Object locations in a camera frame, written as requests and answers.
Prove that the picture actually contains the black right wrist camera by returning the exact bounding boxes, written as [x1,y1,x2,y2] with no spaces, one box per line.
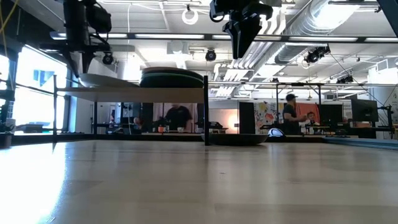
[210,0,233,23]

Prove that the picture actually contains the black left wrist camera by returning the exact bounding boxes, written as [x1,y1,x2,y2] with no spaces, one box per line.
[86,2,113,34]

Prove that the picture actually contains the black background monitor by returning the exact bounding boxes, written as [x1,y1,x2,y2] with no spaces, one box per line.
[351,98,379,123]

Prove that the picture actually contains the white ring lamp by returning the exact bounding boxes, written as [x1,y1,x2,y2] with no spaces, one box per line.
[181,7,200,26]

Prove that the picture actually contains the black cabinet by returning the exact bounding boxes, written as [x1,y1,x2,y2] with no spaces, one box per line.
[238,101,256,134]

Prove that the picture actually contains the black aluminium table frame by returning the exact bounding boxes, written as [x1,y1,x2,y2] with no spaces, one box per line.
[0,132,327,146]

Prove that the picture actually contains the floral poster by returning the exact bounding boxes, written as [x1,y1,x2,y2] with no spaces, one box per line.
[254,101,285,134]

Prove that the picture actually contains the blue plate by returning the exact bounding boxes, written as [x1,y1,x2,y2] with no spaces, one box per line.
[324,136,398,151]

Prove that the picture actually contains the silver ventilation duct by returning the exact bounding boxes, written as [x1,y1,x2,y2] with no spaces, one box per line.
[273,0,363,65]

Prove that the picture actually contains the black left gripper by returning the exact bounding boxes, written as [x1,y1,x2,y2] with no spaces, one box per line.
[40,18,112,78]

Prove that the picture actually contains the person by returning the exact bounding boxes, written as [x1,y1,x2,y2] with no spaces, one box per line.
[282,93,308,136]
[306,111,320,127]
[164,104,193,131]

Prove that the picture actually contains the sage green plate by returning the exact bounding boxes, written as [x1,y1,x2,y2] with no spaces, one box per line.
[139,73,205,89]

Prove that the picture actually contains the cream white plate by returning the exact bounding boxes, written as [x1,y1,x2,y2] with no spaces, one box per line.
[78,72,132,89]

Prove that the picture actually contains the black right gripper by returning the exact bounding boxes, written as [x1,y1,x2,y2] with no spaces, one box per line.
[222,0,274,60]

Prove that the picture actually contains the long ceiling light strip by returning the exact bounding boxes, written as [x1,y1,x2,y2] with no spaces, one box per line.
[49,30,398,43]

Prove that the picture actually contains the orange wall panel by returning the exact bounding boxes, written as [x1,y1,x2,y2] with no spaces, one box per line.
[295,103,321,124]

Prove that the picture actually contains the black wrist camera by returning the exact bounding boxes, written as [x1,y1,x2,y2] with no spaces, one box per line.
[86,2,113,34]
[210,0,233,23]

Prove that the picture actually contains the white round object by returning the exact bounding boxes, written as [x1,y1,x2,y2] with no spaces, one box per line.
[267,127,285,138]

